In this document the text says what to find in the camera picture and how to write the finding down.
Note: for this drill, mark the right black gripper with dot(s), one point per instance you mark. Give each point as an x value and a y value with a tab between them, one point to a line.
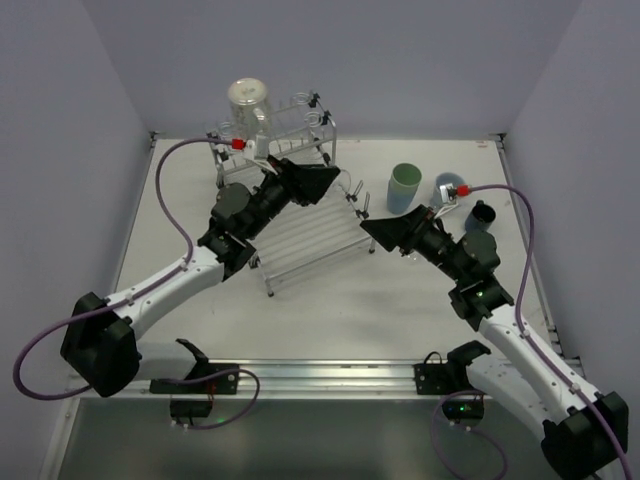
417	230

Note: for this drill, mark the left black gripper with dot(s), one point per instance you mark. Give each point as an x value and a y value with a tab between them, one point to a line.
291	183

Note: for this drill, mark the white ceramic mug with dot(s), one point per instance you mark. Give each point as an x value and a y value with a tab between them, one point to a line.
443	182

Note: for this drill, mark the green cup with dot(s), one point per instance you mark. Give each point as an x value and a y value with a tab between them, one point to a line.
405	179

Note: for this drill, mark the large glass mug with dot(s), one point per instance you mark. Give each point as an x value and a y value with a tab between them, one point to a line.
250	108

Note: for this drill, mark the dark blue ceramic mug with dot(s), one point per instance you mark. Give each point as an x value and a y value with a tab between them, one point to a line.
480	218

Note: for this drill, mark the small clear glass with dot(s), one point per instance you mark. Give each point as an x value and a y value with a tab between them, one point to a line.
343	182

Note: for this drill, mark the light blue cup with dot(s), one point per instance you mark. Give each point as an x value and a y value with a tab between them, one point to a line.
398	201

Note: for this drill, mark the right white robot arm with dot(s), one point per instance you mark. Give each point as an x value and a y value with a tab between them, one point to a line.
580	429

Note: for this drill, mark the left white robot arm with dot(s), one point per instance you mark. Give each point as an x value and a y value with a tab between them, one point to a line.
105	347

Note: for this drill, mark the right black controller box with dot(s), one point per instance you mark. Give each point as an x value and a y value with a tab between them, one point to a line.
459	411

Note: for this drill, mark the black controller box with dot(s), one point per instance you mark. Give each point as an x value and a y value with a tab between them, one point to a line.
459	411
190	409

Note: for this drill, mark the left black controller box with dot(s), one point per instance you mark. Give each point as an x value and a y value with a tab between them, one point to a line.
190	409

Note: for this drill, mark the silver wire dish rack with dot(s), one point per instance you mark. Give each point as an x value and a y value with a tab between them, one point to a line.
304	131

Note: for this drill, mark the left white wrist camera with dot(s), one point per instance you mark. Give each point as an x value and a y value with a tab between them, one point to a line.
257	152

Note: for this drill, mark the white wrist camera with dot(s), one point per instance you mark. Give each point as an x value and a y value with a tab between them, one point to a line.
450	192
257	152

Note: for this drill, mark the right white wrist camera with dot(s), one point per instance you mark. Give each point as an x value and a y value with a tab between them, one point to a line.
450	192

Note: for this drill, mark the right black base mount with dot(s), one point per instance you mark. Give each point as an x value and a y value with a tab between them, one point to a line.
435	375

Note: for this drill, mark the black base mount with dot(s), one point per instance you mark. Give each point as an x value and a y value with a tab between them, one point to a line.
435	375
225	383

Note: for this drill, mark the aluminium mounting rail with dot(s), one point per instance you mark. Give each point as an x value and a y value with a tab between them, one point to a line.
310	376

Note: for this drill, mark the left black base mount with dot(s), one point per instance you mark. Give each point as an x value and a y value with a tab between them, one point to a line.
225	383

